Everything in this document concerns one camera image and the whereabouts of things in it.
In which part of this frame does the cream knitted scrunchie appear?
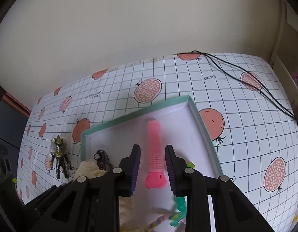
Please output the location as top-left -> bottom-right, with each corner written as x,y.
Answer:
74,160 -> 143,231

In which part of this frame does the pink hair roller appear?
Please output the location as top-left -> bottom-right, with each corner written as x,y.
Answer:
145,120 -> 167,189

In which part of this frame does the teal white shallow box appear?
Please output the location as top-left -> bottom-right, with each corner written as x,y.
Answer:
81,96 -> 223,231

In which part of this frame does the green plastic toy figure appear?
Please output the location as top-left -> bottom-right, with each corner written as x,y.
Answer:
169,197 -> 187,227

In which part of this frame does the black toy car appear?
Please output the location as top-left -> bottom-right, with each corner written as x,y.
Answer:
94,149 -> 114,171

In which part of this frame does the grid fruit pattern tablecloth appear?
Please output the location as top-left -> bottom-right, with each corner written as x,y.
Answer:
17,52 -> 298,231

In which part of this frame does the black cable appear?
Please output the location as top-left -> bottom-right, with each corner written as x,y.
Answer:
190,50 -> 298,128

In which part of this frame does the cream wooden shelf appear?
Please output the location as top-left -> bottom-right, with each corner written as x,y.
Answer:
270,0 -> 298,115

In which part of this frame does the pastel braided bracelet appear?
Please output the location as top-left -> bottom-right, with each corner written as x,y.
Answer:
141,208 -> 182,232

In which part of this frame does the black gold monster figure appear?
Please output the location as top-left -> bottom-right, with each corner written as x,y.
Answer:
49,135 -> 72,179

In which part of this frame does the colourful block toy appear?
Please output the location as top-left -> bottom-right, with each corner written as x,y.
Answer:
187,162 -> 196,169

